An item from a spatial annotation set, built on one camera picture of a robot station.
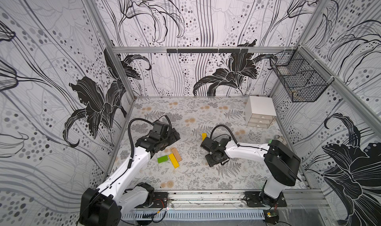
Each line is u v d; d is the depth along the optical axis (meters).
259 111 0.91
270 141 0.91
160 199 0.72
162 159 0.87
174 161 0.86
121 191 0.43
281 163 0.43
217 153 0.63
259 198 0.72
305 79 0.88
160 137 0.60
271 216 0.70
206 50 0.94
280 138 0.91
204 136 0.97
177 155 0.87
